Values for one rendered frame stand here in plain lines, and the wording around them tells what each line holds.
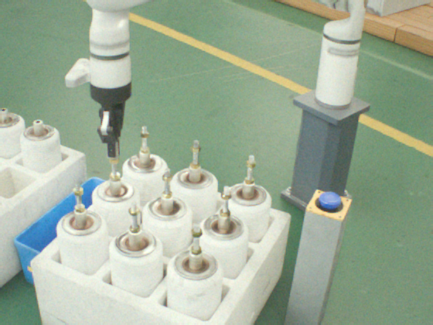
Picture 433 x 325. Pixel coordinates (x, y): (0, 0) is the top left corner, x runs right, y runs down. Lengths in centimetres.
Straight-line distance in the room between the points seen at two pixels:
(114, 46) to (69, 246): 37
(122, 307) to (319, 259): 37
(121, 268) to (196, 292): 14
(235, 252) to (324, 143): 49
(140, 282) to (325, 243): 34
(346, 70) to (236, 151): 54
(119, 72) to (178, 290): 38
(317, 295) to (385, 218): 51
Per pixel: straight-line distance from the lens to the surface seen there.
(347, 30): 136
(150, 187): 123
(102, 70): 101
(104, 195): 116
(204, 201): 119
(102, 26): 99
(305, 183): 154
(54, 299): 116
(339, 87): 142
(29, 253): 127
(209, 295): 99
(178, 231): 110
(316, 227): 106
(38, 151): 137
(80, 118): 199
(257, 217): 115
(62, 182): 139
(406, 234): 158
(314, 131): 146
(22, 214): 132
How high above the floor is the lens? 92
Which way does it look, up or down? 32 degrees down
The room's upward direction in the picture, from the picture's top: 3 degrees clockwise
